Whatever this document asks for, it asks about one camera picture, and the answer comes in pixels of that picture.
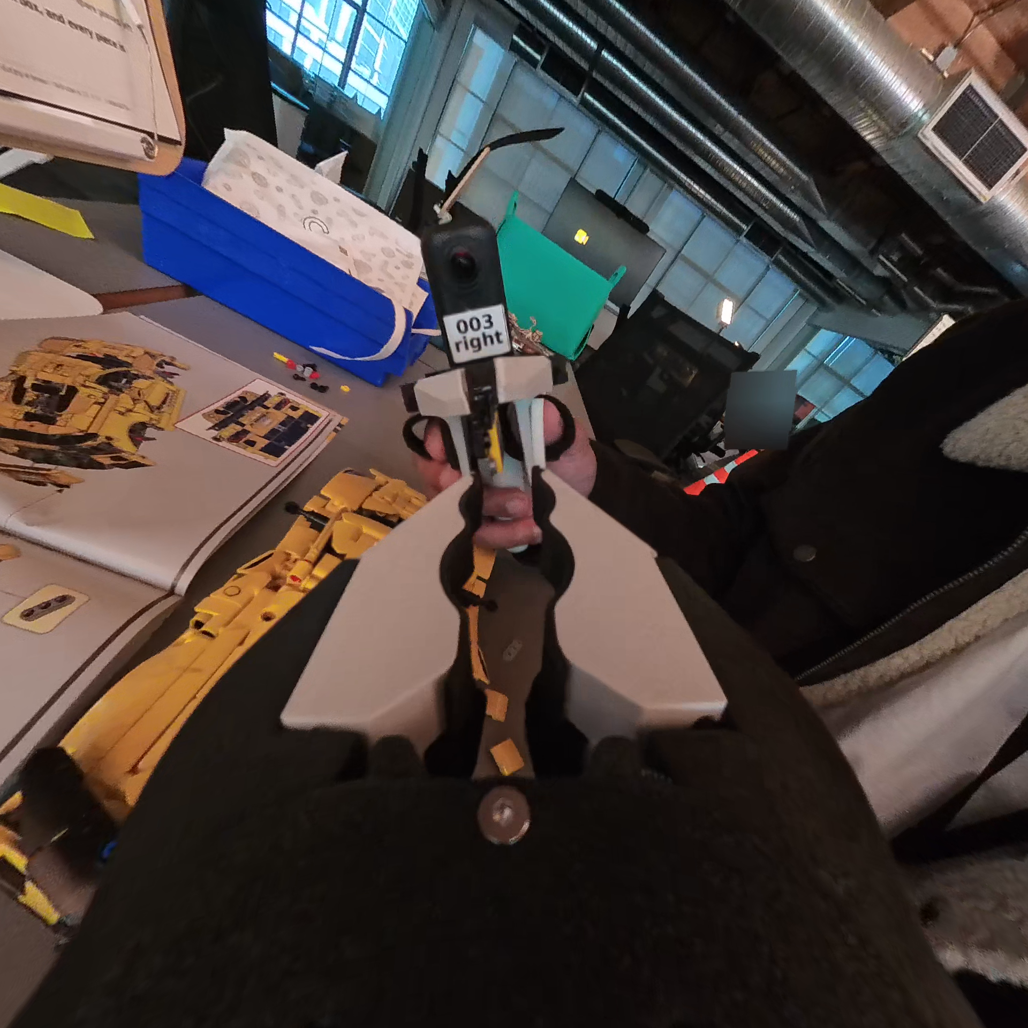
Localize silver ventilation duct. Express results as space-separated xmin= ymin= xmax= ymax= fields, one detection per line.
xmin=723 ymin=0 xmax=1028 ymax=266

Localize white vent grille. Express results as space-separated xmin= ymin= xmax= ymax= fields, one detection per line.
xmin=918 ymin=68 xmax=1028 ymax=202

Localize black panel desk lamp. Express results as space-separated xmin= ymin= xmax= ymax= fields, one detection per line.
xmin=434 ymin=127 xmax=565 ymax=222

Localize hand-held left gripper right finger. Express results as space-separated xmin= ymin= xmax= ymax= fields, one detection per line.
xmin=536 ymin=469 xmax=729 ymax=737

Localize black mesh chair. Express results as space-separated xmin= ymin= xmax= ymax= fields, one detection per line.
xmin=578 ymin=293 xmax=758 ymax=460

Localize person's right hand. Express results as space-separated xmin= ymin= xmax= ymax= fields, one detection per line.
xmin=418 ymin=400 xmax=600 ymax=555

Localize orange traffic cone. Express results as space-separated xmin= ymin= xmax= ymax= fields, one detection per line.
xmin=683 ymin=450 xmax=760 ymax=495

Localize blue plastic bin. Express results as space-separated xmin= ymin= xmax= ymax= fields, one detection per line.
xmin=138 ymin=156 xmax=439 ymax=388

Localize small loose red black pieces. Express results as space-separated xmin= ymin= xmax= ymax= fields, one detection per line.
xmin=273 ymin=352 xmax=330 ymax=393

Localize black strap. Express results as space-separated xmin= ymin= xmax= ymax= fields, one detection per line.
xmin=891 ymin=727 xmax=1028 ymax=864

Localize yellow paper strip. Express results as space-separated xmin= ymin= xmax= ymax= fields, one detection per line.
xmin=0 ymin=183 xmax=95 ymax=240

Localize window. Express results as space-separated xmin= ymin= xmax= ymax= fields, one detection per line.
xmin=265 ymin=0 xmax=419 ymax=117

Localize yellow toy brick car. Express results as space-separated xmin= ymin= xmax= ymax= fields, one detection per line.
xmin=0 ymin=470 xmax=499 ymax=933

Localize grey wall screen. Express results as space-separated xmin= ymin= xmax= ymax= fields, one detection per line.
xmin=542 ymin=177 xmax=668 ymax=282

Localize instruction booklet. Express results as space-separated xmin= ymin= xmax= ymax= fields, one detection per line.
xmin=0 ymin=309 xmax=350 ymax=772

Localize grey desk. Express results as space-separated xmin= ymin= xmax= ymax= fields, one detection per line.
xmin=0 ymin=193 xmax=599 ymax=1021

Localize white patterned paper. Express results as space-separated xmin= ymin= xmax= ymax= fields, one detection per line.
xmin=201 ymin=128 xmax=427 ymax=362

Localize small yellow black brick assembly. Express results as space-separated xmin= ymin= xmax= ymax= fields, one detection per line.
xmin=472 ymin=384 xmax=501 ymax=463

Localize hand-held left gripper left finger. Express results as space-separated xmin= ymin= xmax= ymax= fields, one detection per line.
xmin=279 ymin=474 xmax=483 ymax=734

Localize teal board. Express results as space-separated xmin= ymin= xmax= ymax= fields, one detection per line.
xmin=496 ymin=191 xmax=628 ymax=361

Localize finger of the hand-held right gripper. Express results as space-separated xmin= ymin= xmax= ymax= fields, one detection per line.
xmin=492 ymin=357 xmax=558 ymax=467
xmin=412 ymin=372 xmax=477 ymax=473

